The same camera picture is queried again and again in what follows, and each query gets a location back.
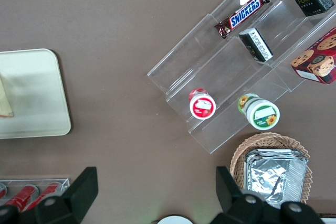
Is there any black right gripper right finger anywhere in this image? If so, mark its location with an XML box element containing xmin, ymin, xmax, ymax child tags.
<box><xmin>209</xmin><ymin>166</ymin><xmax>323</xmax><ymax>224</ymax></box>

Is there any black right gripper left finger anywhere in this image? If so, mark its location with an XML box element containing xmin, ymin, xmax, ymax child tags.
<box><xmin>0</xmin><ymin>166</ymin><xmax>99</xmax><ymax>224</ymax></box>

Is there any sandwich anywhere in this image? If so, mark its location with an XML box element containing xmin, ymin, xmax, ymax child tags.
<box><xmin>0</xmin><ymin>77</ymin><xmax>14</xmax><ymax>119</ymax></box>

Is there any light tan wicker basket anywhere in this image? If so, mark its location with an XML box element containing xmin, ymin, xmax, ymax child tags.
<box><xmin>229</xmin><ymin>132</ymin><xmax>314</xmax><ymax>209</ymax></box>

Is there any cream plastic tray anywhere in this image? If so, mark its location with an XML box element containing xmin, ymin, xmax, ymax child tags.
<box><xmin>0</xmin><ymin>48</ymin><xmax>72</xmax><ymax>140</ymax></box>

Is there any clear acrylic bottle rack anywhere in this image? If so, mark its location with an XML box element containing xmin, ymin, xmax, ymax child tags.
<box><xmin>0</xmin><ymin>178</ymin><xmax>71</xmax><ymax>209</ymax></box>

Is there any stack of foil trays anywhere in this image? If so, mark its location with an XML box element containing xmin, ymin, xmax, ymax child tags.
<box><xmin>244</xmin><ymin>148</ymin><xmax>308</xmax><ymax>210</ymax></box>

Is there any green lidded cup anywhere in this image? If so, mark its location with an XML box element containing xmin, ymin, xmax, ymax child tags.
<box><xmin>237</xmin><ymin>92</ymin><xmax>281</xmax><ymax>131</ymax></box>

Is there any red lidded cup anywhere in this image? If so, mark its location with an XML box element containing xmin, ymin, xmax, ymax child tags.
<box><xmin>188</xmin><ymin>88</ymin><xmax>217</xmax><ymax>121</ymax></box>

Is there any clear acrylic stepped display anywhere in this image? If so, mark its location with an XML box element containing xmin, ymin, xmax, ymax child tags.
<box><xmin>146</xmin><ymin>0</ymin><xmax>336</xmax><ymax>155</ymax></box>

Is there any red cookie box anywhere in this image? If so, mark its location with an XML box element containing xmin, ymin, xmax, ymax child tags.
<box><xmin>290</xmin><ymin>26</ymin><xmax>336</xmax><ymax>85</ymax></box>

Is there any Snickers chocolate bar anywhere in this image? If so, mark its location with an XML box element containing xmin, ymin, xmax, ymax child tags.
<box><xmin>214</xmin><ymin>0</ymin><xmax>271</xmax><ymax>40</ymax></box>

